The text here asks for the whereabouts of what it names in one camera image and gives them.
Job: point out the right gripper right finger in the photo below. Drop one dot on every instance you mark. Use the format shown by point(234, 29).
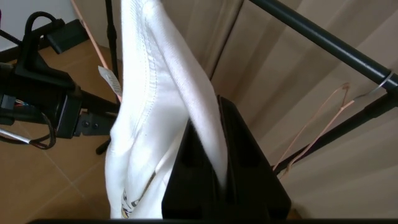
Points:
point(255, 193)

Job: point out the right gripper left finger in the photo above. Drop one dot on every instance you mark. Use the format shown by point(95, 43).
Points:
point(189, 193)

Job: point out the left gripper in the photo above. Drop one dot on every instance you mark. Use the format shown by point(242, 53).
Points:
point(70, 118)

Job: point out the white printed t-shirt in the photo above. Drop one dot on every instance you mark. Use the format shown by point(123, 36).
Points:
point(155, 93)

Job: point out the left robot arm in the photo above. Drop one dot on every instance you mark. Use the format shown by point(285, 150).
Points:
point(18, 93)

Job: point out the black clothes rack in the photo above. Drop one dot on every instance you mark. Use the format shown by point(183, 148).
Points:
point(326, 40)

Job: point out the beige curtain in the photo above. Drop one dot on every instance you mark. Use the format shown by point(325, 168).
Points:
point(280, 77)

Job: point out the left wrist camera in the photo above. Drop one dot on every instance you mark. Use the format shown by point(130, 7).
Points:
point(66, 35)

